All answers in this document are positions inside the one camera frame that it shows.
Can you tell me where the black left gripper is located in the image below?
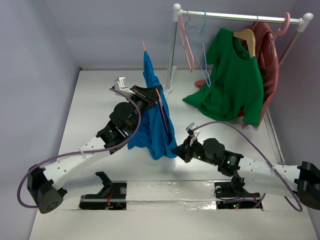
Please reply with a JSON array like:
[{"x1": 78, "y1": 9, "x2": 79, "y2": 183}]
[{"x1": 125, "y1": 85, "x2": 161, "y2": 134}]

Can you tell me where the blue t-shirt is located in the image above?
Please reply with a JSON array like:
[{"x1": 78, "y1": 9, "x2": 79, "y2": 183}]
[{"x1": 127, "y1": 49, "x2": 178, "y2": 161}]

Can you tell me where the pink wire hanger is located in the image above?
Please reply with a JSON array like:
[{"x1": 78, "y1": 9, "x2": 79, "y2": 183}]
[{"x1": 141, "y1": 41, "x2": 169, "y2": 134}]

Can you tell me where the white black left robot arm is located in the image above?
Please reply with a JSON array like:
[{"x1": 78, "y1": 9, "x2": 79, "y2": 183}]
[{"x1": 27, "y1": 85, "x2": 162, "y2": 214}]

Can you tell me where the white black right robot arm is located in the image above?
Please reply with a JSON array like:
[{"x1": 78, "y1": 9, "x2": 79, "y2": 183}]
[{"x1": 172, "y1": 136, "x2": 320, "y2": 210}]

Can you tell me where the green t-shirt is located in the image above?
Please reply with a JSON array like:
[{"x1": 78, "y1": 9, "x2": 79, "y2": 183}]
[{"x1": 183, "y1": 28, "x2": 264, "y2": 127}]

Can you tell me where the pink plastic hanger left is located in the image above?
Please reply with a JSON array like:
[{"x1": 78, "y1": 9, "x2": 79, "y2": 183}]
[{"x1": 178, "y1": 16, "x2": 195, "y2": 73}]

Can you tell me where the pink plastic hanger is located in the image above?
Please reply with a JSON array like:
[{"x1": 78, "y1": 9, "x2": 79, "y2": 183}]
[
  {"x1": 178, "y1": 16, "x2": 195, "y2": 73},
  {"x1": 271, "y1": 12, "x2": 291, "y2": 43}
]

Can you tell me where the wooden hanger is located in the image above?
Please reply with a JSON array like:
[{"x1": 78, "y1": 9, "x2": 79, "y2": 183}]
[{"x1": 233, "y1": 28, "x2": 256, "y2": 58}]

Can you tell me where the salmon red t-shirt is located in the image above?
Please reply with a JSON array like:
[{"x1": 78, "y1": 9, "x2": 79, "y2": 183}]
[{"x1": 196, "y1": 22, "x2": 279, "y2": 128}]

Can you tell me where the pink plastic hanger right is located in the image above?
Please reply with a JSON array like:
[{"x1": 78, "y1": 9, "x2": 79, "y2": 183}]
[{"x1": 271, "y1": 12, "x2": 291, "y2": 43}]

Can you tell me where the white clothes rack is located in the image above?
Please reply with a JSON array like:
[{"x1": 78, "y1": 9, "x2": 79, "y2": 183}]
[{"x1": 164, "y1": 3, "x2": 314, "y2": 99}]

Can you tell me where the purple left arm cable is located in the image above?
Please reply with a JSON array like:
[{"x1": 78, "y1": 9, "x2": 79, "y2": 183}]
[{"x1": 16, "y1": 87, "x2": 142, "y2": 208}]

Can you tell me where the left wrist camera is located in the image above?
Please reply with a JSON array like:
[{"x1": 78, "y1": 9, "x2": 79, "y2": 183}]
[{"x1": 111, "y1": 77, "x2": 134, "y2": 96}]

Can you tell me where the light blue wire hanger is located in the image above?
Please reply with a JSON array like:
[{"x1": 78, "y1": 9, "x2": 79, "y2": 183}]
[{"x1": 184, "y1": 10, "x2": 211, "y2": 88}]

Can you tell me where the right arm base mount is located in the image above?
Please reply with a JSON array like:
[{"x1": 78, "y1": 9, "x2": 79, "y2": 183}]
[{"x1": 213, "y1": 176, "x2": 263, "y2": 210}]

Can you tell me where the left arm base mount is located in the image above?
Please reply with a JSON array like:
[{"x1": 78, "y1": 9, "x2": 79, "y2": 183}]
[{"x1": 79, "y1": 171, "x2": 127, "y2": 211}]

